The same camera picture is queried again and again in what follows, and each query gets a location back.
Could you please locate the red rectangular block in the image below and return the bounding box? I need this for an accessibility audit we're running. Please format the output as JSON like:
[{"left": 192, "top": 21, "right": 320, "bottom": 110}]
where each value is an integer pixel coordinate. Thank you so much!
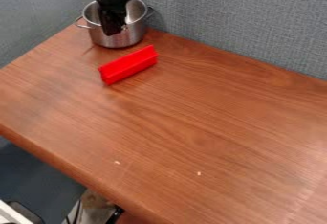
[{"left": 99, "top": 45, "right": 159, "bottom": 85}]

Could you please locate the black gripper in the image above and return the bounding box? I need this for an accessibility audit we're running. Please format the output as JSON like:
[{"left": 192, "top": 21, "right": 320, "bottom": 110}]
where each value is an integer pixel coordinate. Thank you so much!
[{"left": 96, "top": 0, "right": 131, "bottom": 36}]

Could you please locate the stainless steel pot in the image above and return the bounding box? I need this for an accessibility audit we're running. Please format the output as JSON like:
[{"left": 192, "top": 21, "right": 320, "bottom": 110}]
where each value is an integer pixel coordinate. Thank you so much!
[{"left": 75, "top": 0, "right": 155, "bottom": 49}]

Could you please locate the metal table leg frame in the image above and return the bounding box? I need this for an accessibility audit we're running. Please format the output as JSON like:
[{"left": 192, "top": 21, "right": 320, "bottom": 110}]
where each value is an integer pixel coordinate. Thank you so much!
[{"left": 63, "top": 190, "right": 124, "bottom": 224}]

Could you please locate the white object at corner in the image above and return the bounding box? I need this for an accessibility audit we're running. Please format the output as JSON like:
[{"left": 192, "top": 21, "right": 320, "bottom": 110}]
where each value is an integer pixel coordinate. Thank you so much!
[{"left": 0, "top": 200, "right": 44, "bottom": 224}]

